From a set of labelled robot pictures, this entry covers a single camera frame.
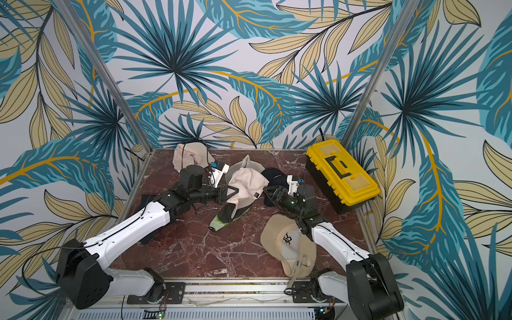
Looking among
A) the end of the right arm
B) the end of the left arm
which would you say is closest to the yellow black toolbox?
the end of the right arm

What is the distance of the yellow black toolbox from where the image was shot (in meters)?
0.85

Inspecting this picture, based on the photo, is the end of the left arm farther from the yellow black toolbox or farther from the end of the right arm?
the yellow black toolbox
